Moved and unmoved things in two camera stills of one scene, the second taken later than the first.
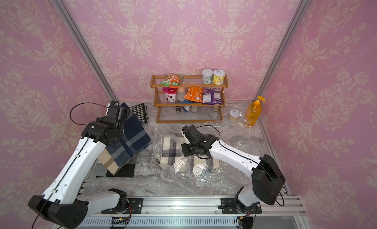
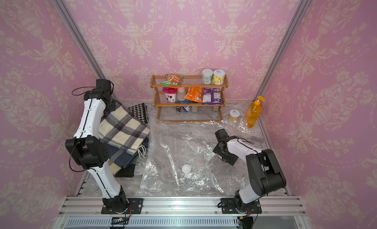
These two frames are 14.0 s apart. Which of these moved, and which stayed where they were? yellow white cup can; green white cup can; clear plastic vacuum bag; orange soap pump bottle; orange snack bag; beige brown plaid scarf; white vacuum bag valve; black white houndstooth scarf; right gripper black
Moved: clear plastic vacuum bag; white vacuum bag valve; right gripper black
Stayed: beige brown plaid scarf; orange soap pump bottle; yellow white cup can; green white cup can; black white houndstooth scarf; orange snack bag
